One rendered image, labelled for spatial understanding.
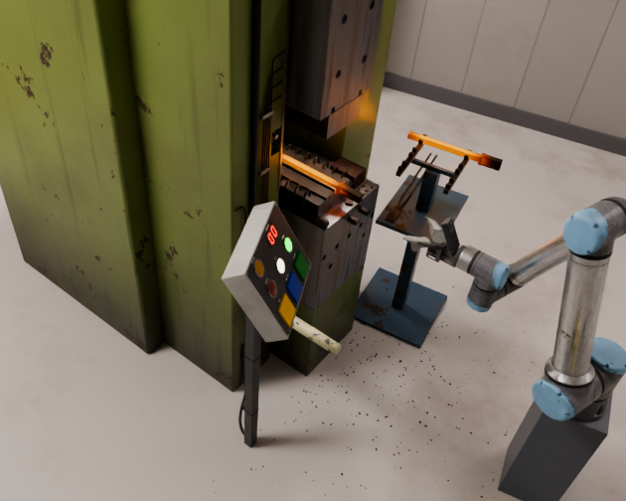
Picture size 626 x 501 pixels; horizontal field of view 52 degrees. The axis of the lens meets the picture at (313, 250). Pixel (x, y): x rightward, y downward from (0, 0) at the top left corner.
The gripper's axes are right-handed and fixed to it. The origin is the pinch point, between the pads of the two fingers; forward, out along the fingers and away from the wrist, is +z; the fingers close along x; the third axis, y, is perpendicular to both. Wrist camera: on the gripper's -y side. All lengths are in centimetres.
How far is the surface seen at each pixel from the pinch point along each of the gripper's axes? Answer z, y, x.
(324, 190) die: 36.4, 0.9, -4.6
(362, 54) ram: 33, -53, 3
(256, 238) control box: 24, -20, -59
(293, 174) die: 51, 1, -5
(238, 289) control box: 18, -13, -74
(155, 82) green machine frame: 80, -43, -44
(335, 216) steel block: 29.1, 8.4, -6.3
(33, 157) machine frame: 148, 15, -55
